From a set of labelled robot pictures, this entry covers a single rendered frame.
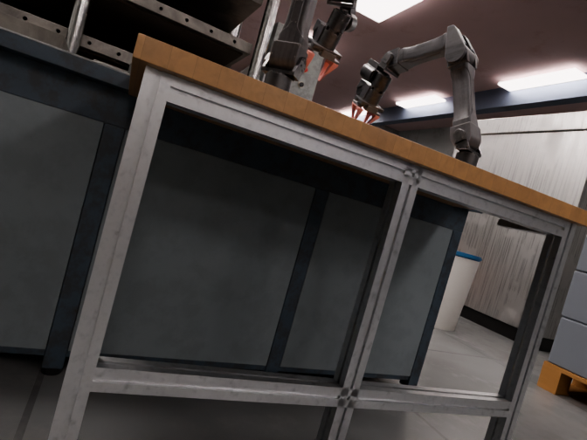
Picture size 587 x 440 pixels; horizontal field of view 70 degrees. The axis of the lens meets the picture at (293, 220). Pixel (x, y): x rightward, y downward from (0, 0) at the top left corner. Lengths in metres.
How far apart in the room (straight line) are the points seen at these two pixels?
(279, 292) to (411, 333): 0.61
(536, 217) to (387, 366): 0.80
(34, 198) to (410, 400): 1.04
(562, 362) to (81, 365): 2.40
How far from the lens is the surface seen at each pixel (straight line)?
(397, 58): 1.55
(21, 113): 1.19
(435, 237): 1.68
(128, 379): 0.85
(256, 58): 2.11
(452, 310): 3.37
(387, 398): 1.09
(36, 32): 1.36
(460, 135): 1.28
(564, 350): 2.74
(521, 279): 3.99
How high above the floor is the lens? 0.60
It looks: 2 degrees down
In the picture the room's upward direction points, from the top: 16 degrees clockwise
